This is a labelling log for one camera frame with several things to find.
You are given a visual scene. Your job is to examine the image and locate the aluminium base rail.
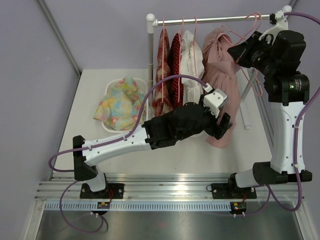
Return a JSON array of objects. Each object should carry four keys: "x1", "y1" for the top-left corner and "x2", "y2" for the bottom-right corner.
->
[{"x1": 34, "y1": 173, "x2": 305, "y2": 203}]

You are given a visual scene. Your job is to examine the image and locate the red plaid skirt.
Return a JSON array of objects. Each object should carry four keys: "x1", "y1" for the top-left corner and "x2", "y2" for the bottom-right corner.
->
[{"x1": 152, "y1": 29, "x2": 173, "y2": 117}]

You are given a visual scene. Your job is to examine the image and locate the pastel floral skirt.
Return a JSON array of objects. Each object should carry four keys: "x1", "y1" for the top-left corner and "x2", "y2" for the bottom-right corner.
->
[{"x1": 92, "y1": 76, "x2": 147, "y2": 131}]

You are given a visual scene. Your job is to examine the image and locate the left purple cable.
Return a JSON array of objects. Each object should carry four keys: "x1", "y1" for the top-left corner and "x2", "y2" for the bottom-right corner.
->
[{"x1": 48, "y1": 74, "x2": 210, "y2": 235}]

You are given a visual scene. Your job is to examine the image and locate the pink hanger of plaid skirt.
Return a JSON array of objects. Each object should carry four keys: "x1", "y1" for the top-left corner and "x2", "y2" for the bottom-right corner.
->
[{"x1": 161, "y1": 18, "x2": 166, "y2": 104}]

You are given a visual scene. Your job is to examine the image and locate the pink skirt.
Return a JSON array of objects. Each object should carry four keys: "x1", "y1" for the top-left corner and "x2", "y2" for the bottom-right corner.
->
[{"x1": 202, "y1": 27, "x2": 240, "y2": 149}]

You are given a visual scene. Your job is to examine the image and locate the pink hanger of floral skirt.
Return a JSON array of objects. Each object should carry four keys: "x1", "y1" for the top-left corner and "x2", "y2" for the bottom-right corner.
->
[{"x1": 238, "y1": 11, "x2": 263, "y2": 43}]

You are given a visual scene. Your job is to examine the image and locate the purple cable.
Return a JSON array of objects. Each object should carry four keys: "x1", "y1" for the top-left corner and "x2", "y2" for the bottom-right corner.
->
[
  {"x1": 48, "y1": 74, "x2": 210, "y2": 235},
  {"x1": 264, "y1": 11, "x2": 320, "y2": 215}
]

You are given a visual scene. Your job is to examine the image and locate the red polka dot skirt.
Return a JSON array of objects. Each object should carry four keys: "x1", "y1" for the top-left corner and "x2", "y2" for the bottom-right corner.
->
[{"x1": 167, "y1": 32, "x2": 185, "y2": 111}]

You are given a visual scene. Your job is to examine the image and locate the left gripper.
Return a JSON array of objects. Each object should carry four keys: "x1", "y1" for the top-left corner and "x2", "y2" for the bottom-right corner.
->
[{"x1": 177, "y1": 94, "x2": 232, "y2": 141}]

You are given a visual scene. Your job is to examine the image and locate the pink hanger of white skirt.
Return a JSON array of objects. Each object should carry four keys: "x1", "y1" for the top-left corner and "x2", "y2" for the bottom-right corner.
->
[{"x1": 192, "y1": 16, "x2": 200, "y2": 78}]

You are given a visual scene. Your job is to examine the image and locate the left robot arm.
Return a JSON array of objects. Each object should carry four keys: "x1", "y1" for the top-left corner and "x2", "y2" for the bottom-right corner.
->
[{"x1": 72, "y1": 102, "x2": 232, "y2": 199}]

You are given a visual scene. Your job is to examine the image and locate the white plastic basket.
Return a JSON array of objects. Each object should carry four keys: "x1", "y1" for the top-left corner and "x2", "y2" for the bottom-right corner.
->
[{"x1": 101, "y1": 77, "x2": 151, "y2": 133}]

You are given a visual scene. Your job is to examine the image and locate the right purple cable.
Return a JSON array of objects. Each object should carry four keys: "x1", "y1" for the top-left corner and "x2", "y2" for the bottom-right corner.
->
[{"x1": 264, "y1": 11, "x2": 320, "y2": 215}]

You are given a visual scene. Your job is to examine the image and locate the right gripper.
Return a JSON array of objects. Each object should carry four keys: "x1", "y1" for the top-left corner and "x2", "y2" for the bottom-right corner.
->
[{"x1": 228, "y1": 31, "x2": 279, "y2": 78}]

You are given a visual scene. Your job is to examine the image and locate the white skirt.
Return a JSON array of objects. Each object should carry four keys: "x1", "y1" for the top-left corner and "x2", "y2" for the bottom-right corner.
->
[{"x1": 180, "y1": 30, "x2": 205, "y2": 105}]

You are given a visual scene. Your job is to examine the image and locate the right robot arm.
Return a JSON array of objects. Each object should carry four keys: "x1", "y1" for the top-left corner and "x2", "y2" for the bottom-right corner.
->
[{"x1": 211, "y1": 30, "x2": 313, "y2": 200}]

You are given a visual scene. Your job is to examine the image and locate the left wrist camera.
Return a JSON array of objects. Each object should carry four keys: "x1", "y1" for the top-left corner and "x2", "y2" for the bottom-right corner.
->
[{"x1": 203, "y1": 83, "x2": 228, "y2": 118}]

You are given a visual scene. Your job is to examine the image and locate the pink hanger of red skirt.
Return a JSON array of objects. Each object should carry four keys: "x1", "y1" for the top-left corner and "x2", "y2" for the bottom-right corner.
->
[{"x1": 176, "y1": 16, "x2": 186, "y2": 104}]

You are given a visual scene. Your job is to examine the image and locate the white slotted cable duct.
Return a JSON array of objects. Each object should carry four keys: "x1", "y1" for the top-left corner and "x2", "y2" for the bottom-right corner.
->
[{"x1": 45, "y1": 201, "x2": 231, "y2": 212}]

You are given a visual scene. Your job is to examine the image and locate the white metal clothes rack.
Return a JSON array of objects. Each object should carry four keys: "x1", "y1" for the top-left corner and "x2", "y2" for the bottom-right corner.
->
[{"x1": 145, "y1": 5, "x2": 293, "y2": 131}]

